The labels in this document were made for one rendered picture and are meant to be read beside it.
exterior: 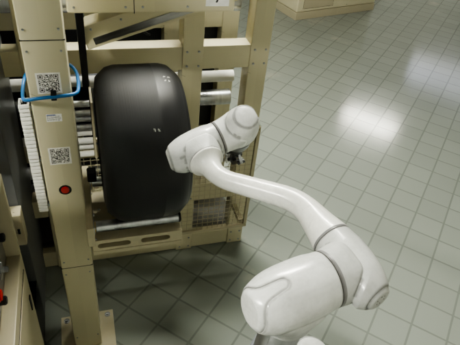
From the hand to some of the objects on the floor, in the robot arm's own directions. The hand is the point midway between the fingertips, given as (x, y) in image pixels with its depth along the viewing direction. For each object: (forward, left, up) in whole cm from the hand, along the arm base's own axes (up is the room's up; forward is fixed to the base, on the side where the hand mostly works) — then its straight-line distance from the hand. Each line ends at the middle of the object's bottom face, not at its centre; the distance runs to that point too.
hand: (230, 157), depth 177 cm
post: (+55, +42, -122) cm, 140 cm away
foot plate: (+55, +42, -122) cm, 140 cm away
